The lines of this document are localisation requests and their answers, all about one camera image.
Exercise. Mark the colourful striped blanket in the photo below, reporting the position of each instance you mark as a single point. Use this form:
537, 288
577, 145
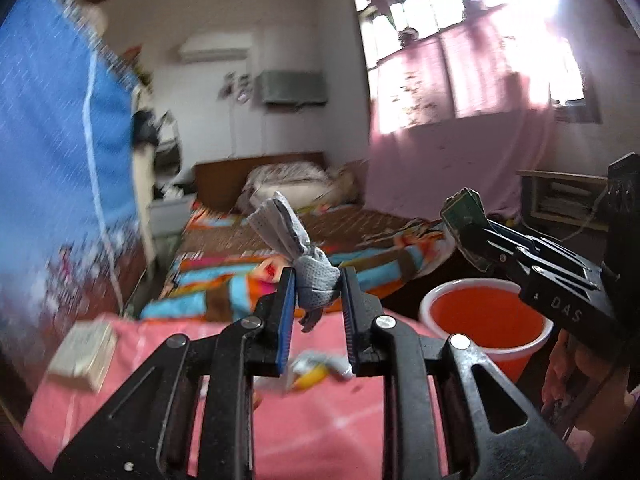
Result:
220, 280

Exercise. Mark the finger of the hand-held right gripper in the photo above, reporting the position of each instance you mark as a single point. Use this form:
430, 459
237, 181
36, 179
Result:
500, 260
545, 250

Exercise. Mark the white air conditioner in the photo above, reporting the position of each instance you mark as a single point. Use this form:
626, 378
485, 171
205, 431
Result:
212, 47

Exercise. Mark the black hanging bag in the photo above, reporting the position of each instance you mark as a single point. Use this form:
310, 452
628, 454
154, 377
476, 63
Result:
144, 127

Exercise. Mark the blue fabric wardrobe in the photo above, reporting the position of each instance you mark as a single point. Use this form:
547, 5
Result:
50, 135

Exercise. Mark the beige paper box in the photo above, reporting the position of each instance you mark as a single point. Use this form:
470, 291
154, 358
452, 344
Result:
82, 355

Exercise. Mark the person's right hand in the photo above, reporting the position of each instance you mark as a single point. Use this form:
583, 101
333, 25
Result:
585, 360

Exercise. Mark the beige pillow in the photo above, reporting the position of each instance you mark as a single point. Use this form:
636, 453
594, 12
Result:
342, 185

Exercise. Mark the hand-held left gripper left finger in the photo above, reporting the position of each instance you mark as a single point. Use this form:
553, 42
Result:
286, 320

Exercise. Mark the wooden bed headboard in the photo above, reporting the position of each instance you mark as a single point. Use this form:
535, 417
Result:
220, 180

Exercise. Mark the dark hanging handbag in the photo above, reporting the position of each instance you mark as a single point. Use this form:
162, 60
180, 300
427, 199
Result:
167, 152

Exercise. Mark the red plastic bucket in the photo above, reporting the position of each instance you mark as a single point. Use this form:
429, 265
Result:
480, 315

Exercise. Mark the wall hangings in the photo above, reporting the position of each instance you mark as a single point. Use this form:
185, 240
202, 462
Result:
236, 87

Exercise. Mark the grey paper towel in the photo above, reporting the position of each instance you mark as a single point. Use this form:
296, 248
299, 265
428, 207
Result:
285, 230

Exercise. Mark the pink checked tablecloth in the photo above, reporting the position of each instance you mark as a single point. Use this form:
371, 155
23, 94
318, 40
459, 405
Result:
330, 435

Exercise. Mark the wooden shelf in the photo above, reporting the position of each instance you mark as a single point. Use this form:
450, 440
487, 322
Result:
560, 200

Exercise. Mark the grey wall cabinet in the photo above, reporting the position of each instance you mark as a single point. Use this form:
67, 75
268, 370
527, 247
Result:
292, 87

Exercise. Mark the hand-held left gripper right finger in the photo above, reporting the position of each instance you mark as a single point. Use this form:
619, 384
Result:
350, 320

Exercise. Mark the pink curtain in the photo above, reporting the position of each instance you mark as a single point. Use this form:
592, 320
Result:
440, 160

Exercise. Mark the white floral pillow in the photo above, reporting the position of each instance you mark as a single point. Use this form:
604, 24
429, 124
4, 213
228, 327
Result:
285, 180

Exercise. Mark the white nightstand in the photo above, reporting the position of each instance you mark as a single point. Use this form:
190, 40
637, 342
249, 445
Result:
170, 212

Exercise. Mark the yellow white wrapper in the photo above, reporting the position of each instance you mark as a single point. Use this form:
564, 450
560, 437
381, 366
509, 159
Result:
312, 372

